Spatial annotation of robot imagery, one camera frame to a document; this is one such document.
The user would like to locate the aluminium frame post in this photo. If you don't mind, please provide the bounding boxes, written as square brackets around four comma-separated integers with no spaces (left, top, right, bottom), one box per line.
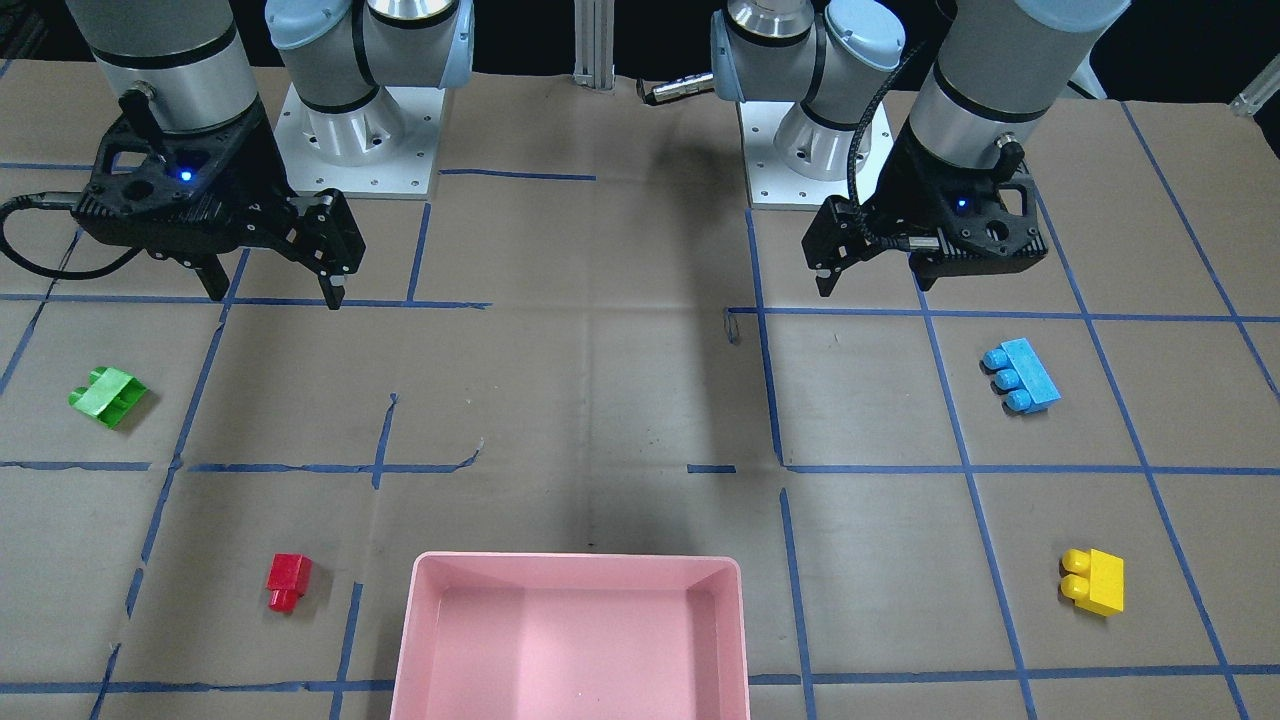
[572,0,616,92]

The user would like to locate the green toy block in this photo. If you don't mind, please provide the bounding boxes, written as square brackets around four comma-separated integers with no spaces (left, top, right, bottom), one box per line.
[67,366,148,430]

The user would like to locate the blue toy block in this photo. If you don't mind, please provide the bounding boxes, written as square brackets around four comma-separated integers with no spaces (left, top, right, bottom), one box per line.
[980,338,1062,414]

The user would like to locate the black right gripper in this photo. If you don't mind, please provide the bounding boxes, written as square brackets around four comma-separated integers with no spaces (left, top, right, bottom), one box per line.
[74,96,365,310]

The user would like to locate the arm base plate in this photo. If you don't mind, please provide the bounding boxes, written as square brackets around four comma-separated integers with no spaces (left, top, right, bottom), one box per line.
[737,100,896,211]
[274,87,447,200]

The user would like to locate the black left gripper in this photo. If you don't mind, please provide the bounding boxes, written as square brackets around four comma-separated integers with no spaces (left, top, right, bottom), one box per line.
[803,127,1048,299]

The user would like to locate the pink plastic box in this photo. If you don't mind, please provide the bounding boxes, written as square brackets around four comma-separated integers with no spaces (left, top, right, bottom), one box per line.
[390,552,751,719]

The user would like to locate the red toy block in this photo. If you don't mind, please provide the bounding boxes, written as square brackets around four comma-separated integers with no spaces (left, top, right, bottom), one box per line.
[265,553,314,612]

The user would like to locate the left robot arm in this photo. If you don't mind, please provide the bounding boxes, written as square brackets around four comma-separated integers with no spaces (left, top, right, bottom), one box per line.
[710,1,1128,296]

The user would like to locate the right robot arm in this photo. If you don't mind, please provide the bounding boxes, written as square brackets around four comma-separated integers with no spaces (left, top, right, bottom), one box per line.
[65,1,474,309]

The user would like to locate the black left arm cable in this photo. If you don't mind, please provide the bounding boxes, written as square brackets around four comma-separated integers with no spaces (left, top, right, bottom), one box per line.
[846,40,931,211]

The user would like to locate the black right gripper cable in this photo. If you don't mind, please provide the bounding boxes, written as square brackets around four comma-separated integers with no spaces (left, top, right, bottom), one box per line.
[0,192,141,281]

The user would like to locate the silver cable connector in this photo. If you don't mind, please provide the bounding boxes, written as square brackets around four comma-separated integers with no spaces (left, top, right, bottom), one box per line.
[636,73,716,108]

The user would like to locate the yellow toy block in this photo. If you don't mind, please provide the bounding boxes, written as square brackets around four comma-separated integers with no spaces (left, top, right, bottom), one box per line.
[1059,548,1126,618]

